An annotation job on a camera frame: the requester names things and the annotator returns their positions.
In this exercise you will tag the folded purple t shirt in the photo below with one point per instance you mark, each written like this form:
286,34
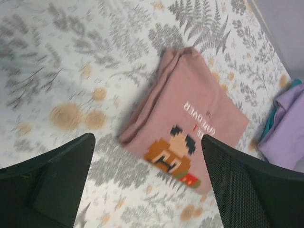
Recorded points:
283,145

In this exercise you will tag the floral table mat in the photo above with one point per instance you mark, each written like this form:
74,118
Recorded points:
69,67

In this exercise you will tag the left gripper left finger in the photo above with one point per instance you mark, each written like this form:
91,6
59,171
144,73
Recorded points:
45,191

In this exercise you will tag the pink t shirt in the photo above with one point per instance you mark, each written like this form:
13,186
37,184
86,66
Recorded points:
185,103

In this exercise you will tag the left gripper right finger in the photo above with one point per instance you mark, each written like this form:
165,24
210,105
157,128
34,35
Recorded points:
252,193

